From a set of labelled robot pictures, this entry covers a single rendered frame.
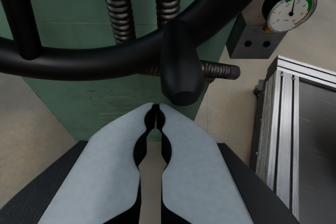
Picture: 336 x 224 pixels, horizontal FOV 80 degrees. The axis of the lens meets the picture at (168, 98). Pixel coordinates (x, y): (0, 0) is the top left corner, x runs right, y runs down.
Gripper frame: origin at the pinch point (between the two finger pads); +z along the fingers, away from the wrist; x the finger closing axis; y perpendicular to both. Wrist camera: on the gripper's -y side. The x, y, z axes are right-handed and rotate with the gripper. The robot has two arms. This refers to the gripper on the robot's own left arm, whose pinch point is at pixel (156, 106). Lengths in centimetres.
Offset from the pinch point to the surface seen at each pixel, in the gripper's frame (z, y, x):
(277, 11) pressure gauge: 19.0, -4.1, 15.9
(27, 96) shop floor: 72, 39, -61
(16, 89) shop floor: 75, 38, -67
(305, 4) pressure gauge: 18.7, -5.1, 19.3
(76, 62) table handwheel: 5.3, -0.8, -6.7
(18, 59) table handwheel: 4.7, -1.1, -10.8
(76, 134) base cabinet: 48, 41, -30
